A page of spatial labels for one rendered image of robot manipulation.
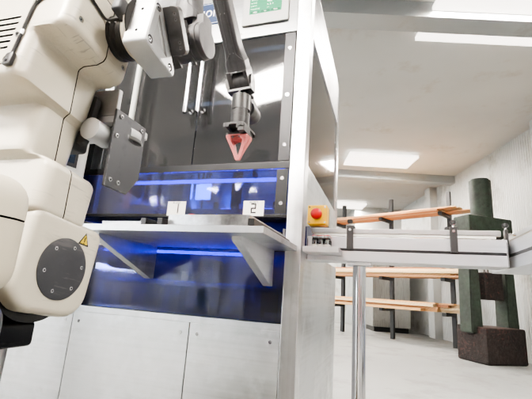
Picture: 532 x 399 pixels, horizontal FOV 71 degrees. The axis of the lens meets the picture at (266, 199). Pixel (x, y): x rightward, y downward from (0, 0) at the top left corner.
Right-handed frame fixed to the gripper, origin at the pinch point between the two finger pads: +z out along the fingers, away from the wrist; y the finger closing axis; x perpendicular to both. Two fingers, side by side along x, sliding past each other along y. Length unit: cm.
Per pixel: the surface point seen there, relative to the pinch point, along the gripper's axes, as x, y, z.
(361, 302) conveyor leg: -32, 50, 42
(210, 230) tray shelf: 4.9, -4.1, 22.3
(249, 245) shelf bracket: -1.8, 9.1, 24.9
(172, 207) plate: 44, 36, 8
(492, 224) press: -180, 498, -52
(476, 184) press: -165, 500, -112
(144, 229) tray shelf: 26.5, -4.4, 22.0
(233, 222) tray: -0.4, -1.3, 19.4
